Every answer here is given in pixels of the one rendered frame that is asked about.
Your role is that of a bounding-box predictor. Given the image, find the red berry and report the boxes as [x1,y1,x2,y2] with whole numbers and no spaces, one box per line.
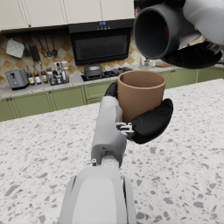
[164,24,171,40]

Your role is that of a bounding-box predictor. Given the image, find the brown cup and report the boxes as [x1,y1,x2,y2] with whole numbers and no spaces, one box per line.
[116,69,167,124]

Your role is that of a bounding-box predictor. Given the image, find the dark grey cup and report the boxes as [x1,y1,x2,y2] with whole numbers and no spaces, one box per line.
[133,3,189,61]

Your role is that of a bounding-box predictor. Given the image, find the black gas cooktop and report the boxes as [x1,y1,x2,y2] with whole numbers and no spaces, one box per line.
[80,66,134,82]

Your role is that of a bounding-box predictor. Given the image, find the wooden cutting board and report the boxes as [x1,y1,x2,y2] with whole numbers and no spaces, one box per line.
[156,60,173,69]

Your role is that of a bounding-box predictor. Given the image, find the grey pot with lid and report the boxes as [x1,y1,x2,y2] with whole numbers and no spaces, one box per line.
[83,63,103,78]

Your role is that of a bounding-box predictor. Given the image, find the green base cabinets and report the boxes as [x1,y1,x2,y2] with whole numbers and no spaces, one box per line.
[0,66,224,123]

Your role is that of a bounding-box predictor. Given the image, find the small glass jars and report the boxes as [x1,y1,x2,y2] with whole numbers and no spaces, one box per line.
[139,54,157,68]

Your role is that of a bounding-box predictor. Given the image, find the black rack of condiment jars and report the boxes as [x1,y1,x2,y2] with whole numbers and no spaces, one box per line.
[46,61,71,87]

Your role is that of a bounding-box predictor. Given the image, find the dark bottle with white label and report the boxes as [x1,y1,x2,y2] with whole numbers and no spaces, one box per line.
[25,64,36,87]
[38,61,49,84]
[32,62,43,86]

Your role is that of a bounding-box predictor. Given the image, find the black range hood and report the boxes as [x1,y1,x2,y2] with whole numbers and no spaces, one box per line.
[68,18,136,67]

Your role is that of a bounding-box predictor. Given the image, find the black hanging spoon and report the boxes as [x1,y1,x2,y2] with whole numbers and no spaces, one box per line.
[43,34,53,58]
[51,34,59,58]

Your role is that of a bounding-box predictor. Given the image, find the silver toaster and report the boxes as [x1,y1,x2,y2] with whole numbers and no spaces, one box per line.
[4,68,30,91]

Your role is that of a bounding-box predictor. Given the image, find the black hanging spatula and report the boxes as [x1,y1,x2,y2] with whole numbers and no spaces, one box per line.
[28,36,41,62]

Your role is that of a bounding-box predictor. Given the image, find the white quilted pot holder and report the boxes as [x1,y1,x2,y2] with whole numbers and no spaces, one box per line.
[5,38,25,59]

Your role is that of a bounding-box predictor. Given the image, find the cream wall cabinets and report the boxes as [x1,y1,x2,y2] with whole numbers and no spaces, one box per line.
[0,0,136,32]

